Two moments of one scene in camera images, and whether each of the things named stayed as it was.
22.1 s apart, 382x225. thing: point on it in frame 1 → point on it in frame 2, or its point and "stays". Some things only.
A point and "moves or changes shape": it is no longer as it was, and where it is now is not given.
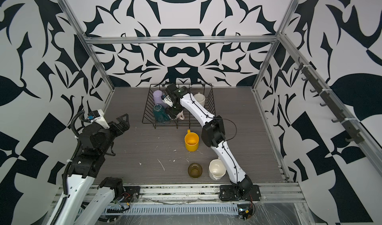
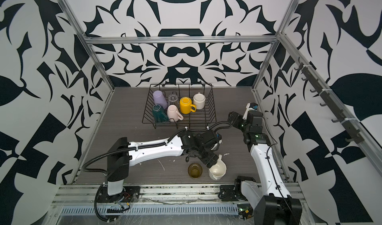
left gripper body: [108, 135] → [201, 152]
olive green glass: [195, 170] stays
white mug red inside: [200, 98] stays
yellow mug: [191, 140] moves or changes shape
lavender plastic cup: [158, 98] stays
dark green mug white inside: [160, 114] stays
